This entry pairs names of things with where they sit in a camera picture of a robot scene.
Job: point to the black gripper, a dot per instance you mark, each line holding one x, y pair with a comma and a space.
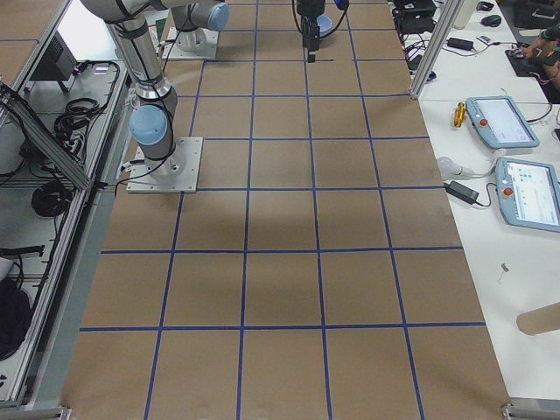
307, 10

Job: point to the blue ceramic bowl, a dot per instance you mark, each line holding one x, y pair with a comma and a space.
325, 24

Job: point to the gold cylindrical tool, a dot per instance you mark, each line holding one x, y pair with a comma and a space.
459, 115

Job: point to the white light bulb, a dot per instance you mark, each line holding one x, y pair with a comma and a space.
451, 170

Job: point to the black power adapter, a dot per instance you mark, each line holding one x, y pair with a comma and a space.
462, 192

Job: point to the brown paper table cover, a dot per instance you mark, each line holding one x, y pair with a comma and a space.
317, 272

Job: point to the teach pendant far side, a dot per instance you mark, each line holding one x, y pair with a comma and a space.
528, 194

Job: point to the cardboard tube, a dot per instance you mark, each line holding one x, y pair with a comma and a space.
541, 320

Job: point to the aluminium frame post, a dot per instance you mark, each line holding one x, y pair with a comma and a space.
447, 18

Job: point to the teach pendant near post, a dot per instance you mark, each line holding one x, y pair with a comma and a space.
499, 123

